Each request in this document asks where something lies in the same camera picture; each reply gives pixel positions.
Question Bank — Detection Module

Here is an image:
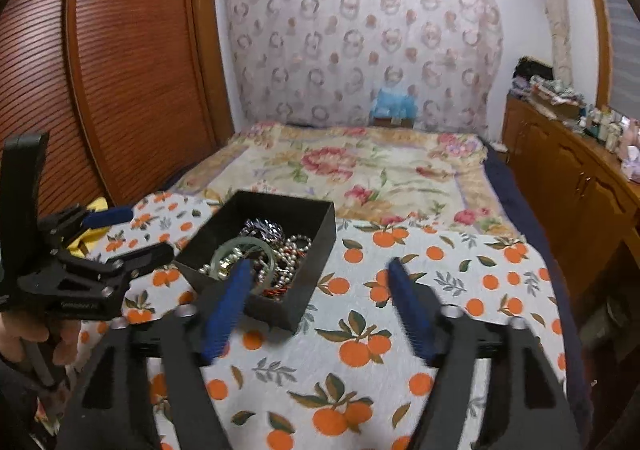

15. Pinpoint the silver chain necklace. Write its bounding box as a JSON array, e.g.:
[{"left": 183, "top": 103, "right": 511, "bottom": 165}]
[{"left": 239, "top": 217, "right": 287, "bottom": 244}]

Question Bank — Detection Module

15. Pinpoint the orange fruit print cloth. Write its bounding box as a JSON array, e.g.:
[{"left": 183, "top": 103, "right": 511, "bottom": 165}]
[{"left": 75, "top": 189, "right": 569, "bottom": 450}]

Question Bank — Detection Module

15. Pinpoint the dark blue bed sheet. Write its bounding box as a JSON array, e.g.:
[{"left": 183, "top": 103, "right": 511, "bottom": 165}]
[{"left": 484, "top": 144, "right": 597, "bottom": 433}]

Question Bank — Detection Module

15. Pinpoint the yellow plastic item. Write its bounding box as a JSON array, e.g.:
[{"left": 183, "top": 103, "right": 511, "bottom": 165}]
[{"left": 64, "top": 197, "right": 109, "bottom": 257}]

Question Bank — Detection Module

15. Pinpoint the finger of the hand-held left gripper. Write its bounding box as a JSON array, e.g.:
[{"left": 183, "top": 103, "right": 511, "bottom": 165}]
[
  {"left": 94, "top": 242, "right": 176, "bottom": 282},
  {"left": 40, "top": 207, "right": 134, "bottom": 237}
]

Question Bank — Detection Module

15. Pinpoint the white pearl necklace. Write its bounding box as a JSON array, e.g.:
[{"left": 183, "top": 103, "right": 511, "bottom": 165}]
[{"left": 274, "top": 233, "right": 314, "bottom": 287}]

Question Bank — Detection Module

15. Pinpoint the beige bead necklace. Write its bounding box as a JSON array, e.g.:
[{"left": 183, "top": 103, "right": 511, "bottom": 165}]
[{"left": 198, "top": 255, "right": 237, "bottom": 280}]

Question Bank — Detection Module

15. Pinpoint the black cardboard box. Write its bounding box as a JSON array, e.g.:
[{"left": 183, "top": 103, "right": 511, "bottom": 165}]
[{"left": 172, "top": 189, "right": 337, "bottom": 334}]

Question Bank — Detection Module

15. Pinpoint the person's dark jacket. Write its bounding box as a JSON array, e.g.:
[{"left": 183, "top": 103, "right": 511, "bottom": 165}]
[{"left": 0, "top": 355, "right": 68, "bottom": 450}]

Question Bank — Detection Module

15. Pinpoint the blue plush toy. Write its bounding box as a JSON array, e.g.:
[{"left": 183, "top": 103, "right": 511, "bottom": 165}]
[{"left": 372, "top": 84, "right": 419, "bottom": 119}]

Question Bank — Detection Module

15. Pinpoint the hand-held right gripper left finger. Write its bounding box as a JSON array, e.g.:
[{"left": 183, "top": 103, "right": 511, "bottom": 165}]
[{"left": 55, "top": 257, "right": 254, "bottom": 450}]

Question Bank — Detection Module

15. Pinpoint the brown wooden box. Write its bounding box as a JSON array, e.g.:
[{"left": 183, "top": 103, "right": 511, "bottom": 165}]
[{"left": 372, "top": 115, "right": 416, "bottom": 130}]

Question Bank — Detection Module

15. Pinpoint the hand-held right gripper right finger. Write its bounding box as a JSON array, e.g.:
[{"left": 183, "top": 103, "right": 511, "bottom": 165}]
[{"left": 387, "top": 256, "right": 583, "bottom": 450}]

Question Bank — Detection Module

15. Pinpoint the person's left hand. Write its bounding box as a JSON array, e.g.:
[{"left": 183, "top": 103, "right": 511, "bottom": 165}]
[{"left": 0, "top": 313, "right": 82, "bottom": 367}]

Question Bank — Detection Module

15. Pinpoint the patterned lace wall cloth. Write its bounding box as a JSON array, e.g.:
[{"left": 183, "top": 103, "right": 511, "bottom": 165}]
[{"left": 214, "top": 0, "right": 504, "bottom": 137}]

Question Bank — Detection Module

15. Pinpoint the brown slatted wardrobe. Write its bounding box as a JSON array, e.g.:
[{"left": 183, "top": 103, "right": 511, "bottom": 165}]
[{"left": 0, "top": 0, "right": 236, "bottom": 222}]

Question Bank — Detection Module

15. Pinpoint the red cord bracelet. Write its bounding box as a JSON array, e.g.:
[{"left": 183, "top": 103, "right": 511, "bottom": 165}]
[{"left": 259, "top": 279, "right": 297, "bottom": 299}]

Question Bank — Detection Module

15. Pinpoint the pile of clutter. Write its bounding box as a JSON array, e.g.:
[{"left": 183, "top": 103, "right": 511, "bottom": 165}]
[{"left": 510, "top": 55, "right": 640, "bottom": 181}]

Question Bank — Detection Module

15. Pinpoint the window with wooden frame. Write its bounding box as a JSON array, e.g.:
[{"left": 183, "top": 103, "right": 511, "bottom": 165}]
[{"left": 575, "top": 0, "right": 640, "bottom": 114}]

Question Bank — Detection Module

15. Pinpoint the wooden cabinet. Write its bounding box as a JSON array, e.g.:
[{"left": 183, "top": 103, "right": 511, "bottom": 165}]
[{"left": 500, "top": 94, "right": 640, "bottom": 333}]

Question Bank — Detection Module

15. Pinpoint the pale green jade bangle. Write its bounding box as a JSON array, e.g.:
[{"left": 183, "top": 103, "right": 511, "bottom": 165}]
[{"left": 212, "top": 237, "right": 276, "bottom": 282}]

